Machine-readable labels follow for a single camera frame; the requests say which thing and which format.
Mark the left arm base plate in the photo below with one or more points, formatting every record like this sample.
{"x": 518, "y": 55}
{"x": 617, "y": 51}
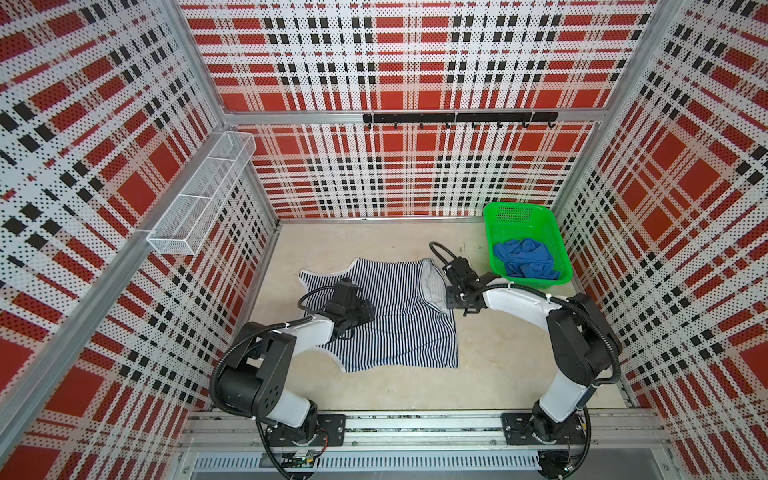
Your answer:
{"x": 317, "y": 430}

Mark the white wire mesh shelf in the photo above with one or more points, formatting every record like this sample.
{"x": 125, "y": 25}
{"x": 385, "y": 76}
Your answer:
{"x": 187, "y": 221}

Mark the black hook rail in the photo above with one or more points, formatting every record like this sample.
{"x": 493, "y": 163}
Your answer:
{"x": 524, "y": 118}

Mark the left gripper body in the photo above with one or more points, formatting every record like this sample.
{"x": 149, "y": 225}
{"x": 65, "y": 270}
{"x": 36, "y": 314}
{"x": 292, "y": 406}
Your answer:
{"x": 358, "y": 314}

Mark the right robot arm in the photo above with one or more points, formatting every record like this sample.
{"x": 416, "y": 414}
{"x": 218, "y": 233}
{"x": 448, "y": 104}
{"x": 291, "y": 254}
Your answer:
{"x": 585, "y": 348}

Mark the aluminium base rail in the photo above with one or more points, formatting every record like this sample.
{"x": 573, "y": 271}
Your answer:
{"x": 620, "y": 444}

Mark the blue white striped tank top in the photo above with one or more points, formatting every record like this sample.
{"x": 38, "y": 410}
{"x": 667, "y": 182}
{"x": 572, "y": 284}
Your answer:
{"x": 412, "y": 325}

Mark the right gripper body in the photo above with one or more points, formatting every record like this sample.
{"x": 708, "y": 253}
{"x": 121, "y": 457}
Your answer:
{"x": 453, "y": 299}

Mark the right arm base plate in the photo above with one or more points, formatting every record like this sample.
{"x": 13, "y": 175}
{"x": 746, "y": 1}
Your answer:
{"x": 535, "y": 428}

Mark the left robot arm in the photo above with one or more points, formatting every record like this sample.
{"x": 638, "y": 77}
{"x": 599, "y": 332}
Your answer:
{"x": 249, "y": 380}

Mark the green plastic basket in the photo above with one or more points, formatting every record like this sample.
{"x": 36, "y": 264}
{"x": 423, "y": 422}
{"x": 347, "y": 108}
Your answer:
{"x": 505, "y": 222}

